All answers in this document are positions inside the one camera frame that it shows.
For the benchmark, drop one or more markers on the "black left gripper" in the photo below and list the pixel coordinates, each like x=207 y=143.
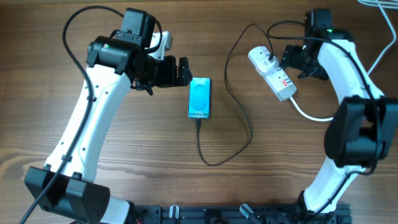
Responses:
x=169 y=78

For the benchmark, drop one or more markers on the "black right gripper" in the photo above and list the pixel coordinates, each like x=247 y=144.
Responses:
x=290 y=58

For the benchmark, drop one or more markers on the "smartphone with cyan screen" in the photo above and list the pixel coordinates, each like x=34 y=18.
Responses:
x=199 y=98

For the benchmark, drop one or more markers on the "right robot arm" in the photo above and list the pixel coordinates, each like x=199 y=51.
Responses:
x=361 y=130

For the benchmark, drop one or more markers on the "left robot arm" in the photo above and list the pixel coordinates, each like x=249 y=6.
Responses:
x=132 y=57

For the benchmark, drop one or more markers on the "white charger adapter plug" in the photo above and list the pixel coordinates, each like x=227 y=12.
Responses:
x=264 y=66

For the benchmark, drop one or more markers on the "white power strip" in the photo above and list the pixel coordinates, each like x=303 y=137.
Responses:
x=278 y=81

